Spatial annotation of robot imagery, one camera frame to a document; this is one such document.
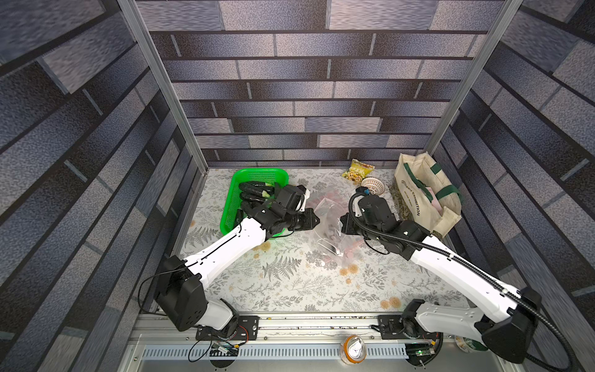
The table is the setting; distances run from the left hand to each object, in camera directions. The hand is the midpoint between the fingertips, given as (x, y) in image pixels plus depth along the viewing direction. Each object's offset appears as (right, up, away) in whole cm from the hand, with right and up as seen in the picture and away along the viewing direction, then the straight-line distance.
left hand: (321, 220), depth 76 cm
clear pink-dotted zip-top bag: (+3, +5, +3) cm, 7 cm away
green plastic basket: (-36, +5, +21) cm, 42 cm away
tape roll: (+7, -33, -15) cm, 37 cm away
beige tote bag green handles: (+40, +8, +6) cm, 41 cm away
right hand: (+6, +2, 0) cm, 6 cm away
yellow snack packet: (+22, +20, +38) cm, 48 cm away
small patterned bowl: (+29, +12, +34) cm, 46 cm away
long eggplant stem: (-30, +7, +27) cm, 41 cm away
